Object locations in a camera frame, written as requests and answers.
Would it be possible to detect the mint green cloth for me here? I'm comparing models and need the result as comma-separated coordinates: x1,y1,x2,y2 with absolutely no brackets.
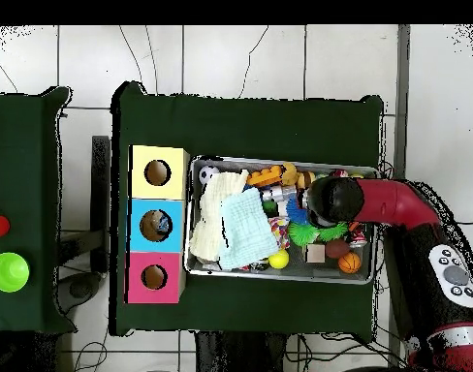
217,186,281,272

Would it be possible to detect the cream yellow cloth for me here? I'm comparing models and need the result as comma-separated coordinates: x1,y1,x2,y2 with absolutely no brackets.
189,170,252,264

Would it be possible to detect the small wooden block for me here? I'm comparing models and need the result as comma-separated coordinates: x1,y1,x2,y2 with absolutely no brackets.
303,243,328,265

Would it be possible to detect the clear mesh bin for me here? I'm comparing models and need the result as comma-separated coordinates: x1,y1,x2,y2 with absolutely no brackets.
184,156,380,286

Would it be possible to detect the wooden box with three holes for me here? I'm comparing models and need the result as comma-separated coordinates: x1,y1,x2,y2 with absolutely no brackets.
126,143,191,305

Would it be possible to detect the orange plastic toy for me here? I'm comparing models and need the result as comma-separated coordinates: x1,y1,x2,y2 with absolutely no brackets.
247,164,285,188

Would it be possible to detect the small soccer ball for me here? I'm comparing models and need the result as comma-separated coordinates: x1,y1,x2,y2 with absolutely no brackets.
198,165,222,187

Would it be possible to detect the large blue spiky ball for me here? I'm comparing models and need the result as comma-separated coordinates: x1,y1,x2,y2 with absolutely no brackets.
286,193,312,227

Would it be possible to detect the plain yellow ball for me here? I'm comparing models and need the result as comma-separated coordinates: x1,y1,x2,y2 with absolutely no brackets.
268,248,292,271

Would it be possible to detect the green spiky ball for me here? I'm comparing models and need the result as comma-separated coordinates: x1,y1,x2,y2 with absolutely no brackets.
287,221,350,249

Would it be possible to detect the small brown football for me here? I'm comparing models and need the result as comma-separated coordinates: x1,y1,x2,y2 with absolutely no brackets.
324,237,353,261

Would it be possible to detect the small orange basketball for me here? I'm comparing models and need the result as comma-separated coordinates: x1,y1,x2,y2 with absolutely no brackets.
337,251,363,276

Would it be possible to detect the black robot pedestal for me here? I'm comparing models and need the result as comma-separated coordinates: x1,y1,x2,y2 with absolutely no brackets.
196,331,300,372

